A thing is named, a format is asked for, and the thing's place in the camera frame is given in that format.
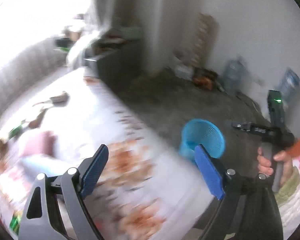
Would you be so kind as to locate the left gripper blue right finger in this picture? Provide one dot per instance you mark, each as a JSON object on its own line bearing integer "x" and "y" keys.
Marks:
{"x": 246, "y": 209}

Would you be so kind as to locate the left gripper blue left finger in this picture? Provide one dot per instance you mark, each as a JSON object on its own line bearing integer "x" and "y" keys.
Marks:
{"x": 41, "y": 218}

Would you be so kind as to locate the blue plastic trash basket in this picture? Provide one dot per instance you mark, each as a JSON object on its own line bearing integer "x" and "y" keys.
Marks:
{"x": 198, "y": 131}

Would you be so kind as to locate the person's right hand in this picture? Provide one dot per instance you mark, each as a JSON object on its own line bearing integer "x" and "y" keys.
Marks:
{"x": 280, "y": 162}

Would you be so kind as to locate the green fuzzy sleeve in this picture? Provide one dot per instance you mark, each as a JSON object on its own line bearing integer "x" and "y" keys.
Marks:
{"x": 288, "y": 200}

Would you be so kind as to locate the clear water jug near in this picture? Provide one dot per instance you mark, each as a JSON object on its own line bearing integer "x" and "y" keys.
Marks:
{"x": 289, "y": 85}

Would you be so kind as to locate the clear water jug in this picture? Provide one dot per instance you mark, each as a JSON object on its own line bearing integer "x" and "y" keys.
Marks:
{"x": 233, "y": 75}
{"x": 289, "y": 85}

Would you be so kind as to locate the clear water jug far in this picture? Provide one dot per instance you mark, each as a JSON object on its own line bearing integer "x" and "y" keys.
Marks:
{"x": 233, "y": 75}

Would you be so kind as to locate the green snack packet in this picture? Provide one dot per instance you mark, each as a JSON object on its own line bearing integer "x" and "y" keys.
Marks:
{"x": 17, "y": 131}

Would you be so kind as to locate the dark grey cabinet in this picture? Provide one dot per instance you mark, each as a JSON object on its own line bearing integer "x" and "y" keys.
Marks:
{"x": 115, "y": 64}

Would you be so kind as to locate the patterned board leaning on wall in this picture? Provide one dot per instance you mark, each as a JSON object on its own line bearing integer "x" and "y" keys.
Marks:
{"x": 204, "y": 39}

